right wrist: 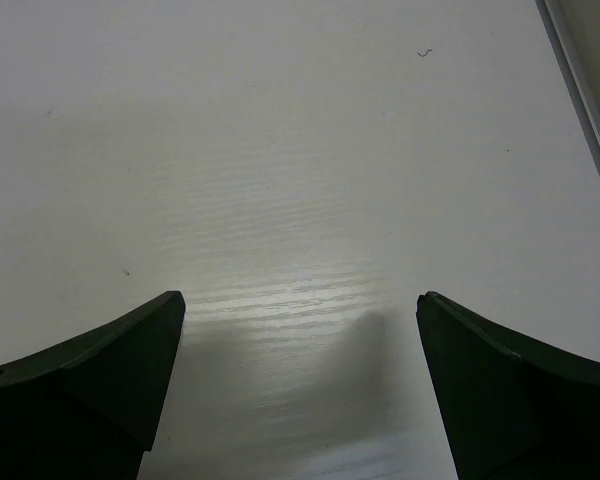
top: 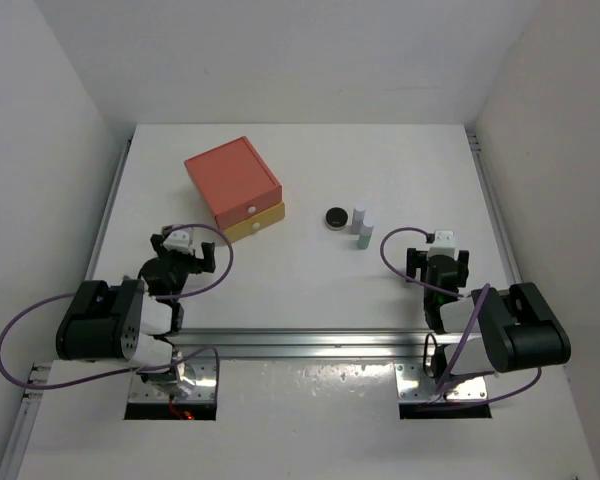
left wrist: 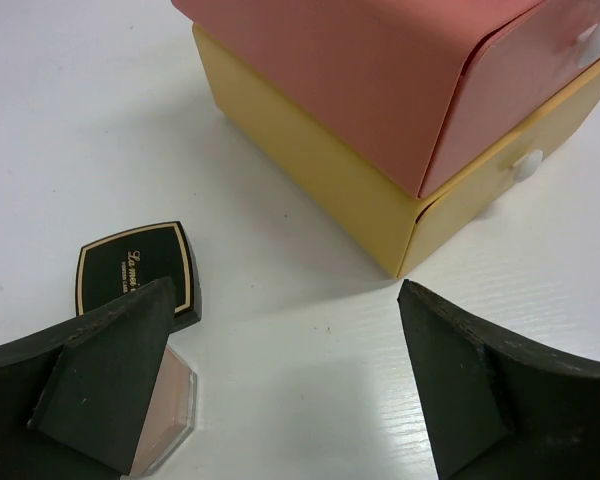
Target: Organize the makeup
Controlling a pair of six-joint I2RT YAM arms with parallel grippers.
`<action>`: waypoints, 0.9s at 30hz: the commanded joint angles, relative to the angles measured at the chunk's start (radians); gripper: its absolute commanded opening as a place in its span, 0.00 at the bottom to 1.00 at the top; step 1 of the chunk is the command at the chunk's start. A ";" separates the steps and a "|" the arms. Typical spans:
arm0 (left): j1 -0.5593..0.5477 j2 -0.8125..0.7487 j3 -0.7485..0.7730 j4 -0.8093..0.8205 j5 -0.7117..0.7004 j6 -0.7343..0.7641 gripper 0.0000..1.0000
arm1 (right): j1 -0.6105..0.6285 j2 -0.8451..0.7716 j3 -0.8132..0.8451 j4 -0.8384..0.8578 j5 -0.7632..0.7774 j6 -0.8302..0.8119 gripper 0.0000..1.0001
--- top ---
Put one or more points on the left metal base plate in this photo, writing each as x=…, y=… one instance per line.
x=193, y=382

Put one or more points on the yellow drawer box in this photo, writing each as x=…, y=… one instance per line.
x=256, y=223

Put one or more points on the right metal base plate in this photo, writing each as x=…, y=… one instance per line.
x=415, y=387

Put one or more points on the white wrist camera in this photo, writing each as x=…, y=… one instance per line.
x=441, y=243
x=180, y=240

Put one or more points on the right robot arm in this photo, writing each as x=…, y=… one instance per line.
x=509, y=330

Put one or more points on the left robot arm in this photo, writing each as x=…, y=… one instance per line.
x=130, y=322

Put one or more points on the green white-capped tube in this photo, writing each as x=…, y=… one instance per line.
x=365, y=233

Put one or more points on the orange drawer box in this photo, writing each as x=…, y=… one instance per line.
x=234, y=181

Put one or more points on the aluminium rail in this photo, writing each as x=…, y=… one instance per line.
x=327, y=344

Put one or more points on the metal base plate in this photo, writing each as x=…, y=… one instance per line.
x=415, y=387
x=193, y=382

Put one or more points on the lilac white-capped tube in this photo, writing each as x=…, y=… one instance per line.
x=357, y=218

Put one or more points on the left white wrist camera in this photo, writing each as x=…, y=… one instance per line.
x=180, y=240

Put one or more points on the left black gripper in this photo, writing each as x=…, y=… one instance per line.
x=196, y=264

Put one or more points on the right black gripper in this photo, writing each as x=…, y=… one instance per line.
x=416, y=259

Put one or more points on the black round compact jar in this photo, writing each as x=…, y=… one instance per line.
x=336, y=218

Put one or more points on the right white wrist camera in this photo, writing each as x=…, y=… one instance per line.
x=441, y=243

